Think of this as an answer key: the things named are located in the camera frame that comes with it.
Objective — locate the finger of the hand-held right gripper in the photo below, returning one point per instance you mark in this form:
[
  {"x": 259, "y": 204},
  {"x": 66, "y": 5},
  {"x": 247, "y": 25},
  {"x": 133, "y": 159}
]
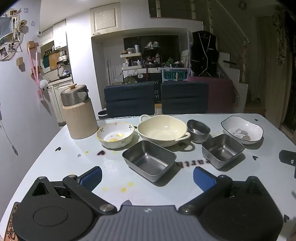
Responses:
[{"x": 286, "y": 157}]

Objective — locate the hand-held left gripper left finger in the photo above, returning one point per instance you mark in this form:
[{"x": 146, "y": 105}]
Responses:
[{"x": 91, "y": 177}]

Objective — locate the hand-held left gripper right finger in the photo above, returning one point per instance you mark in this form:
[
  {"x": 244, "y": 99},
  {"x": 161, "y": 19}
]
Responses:
[{"x": 203, "y": 178}]

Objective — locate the small square steel container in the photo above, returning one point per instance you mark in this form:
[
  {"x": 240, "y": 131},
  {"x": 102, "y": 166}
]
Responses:
[{"x": 222, "y": 150}]

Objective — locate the round steel bowl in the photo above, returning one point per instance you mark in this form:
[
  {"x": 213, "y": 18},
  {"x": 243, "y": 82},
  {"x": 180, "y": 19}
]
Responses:
[{"x": 197, "y": 136}]

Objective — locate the white floral yellow-rimmed bowl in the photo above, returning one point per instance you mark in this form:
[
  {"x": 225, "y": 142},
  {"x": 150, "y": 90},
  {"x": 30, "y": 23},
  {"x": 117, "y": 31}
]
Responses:
[{"x": 115, "y": 136}]

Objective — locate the large rectangular steel container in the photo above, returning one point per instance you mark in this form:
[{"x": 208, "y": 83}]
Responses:
[{"x": 145, "y": 160}]

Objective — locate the white black-rimmed plate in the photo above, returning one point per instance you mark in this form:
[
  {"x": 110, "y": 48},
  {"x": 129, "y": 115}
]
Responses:
[{"x": 235, "y": 127}]

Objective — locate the beige kettle with steel lid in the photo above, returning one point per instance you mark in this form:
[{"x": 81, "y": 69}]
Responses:
[{"x": 78, "y": 120}]

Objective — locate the dark trash bin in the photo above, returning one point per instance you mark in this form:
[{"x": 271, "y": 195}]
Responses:
[{"x": 102, "y": 114}]

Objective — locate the white lower kitchen cabinet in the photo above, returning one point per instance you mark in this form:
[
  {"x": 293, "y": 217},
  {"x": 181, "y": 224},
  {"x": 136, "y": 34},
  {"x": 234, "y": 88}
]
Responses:
[{"x": 56, "y": 102}]

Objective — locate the dark blue chair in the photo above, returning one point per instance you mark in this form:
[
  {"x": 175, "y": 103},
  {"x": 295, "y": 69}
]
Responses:
[
  {"x": 129, "y": 99},
  {"x": 185, "y": 97}
]

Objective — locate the maroon chair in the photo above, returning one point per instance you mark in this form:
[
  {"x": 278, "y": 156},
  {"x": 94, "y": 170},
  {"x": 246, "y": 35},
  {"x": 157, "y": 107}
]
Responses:
[{"x": 222, "y": 95}]

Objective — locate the red printed packet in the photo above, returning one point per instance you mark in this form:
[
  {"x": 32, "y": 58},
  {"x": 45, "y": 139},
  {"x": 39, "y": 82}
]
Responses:
[{"x": 14, "y": 229}]

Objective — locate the white staircase with railing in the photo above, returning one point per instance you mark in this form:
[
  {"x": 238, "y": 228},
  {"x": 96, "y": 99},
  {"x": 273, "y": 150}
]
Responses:
[{"x": 235, "y": 76}]

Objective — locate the white fluffy ball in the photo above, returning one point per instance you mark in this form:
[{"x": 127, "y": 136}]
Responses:
[{"x": 43, "y": 84}]

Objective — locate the teal plate sign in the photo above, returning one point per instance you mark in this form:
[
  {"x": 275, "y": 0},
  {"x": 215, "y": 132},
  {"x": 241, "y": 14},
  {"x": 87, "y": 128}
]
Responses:
[{"x": 174, "y": 75}]

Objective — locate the black chalkboard sign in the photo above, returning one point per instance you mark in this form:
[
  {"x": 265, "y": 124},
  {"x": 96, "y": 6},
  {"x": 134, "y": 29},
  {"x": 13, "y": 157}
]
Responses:
[{"x": 156, "y": 77}]

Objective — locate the white storage rack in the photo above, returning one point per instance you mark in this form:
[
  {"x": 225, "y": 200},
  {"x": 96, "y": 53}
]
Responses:
[{"x": 130, "y": 66}]

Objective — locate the wooden cutting board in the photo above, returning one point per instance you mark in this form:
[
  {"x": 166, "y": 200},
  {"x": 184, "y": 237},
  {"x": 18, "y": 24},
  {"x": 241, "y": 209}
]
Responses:
[{"x": 54, "y": 61}]

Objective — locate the pink ribbon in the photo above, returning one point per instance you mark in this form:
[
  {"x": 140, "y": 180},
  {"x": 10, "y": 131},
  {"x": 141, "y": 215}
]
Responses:
[{"x": 34, "y": 69}]

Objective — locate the patterned curtain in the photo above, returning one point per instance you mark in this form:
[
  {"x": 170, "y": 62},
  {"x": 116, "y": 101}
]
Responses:
[{"x": 282, "y": 34}]

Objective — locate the black vest with white trim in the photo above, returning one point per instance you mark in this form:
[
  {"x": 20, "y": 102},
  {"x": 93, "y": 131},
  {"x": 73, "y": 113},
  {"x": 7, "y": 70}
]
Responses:
[{"x": 204, "y": 55}]

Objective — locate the teal towel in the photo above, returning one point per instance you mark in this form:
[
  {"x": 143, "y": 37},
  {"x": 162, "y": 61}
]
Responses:
[{"x": 46, "y": 61}]

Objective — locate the black storage shelf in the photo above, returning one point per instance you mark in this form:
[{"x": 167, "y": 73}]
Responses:
[{"x": 152, "y": 58}]

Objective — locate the white upper kitchen cabinets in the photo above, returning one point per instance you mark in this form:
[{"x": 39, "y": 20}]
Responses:
[{"x": 59, "y": 34}]

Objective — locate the white cabinet door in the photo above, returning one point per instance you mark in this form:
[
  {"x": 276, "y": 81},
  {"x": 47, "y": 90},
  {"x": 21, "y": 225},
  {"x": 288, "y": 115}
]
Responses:
[{"x": 105, "y": 18}]

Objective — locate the wooden wall block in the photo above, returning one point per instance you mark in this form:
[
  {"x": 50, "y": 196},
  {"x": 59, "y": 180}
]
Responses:
[{"x": 20, "y": 62}]

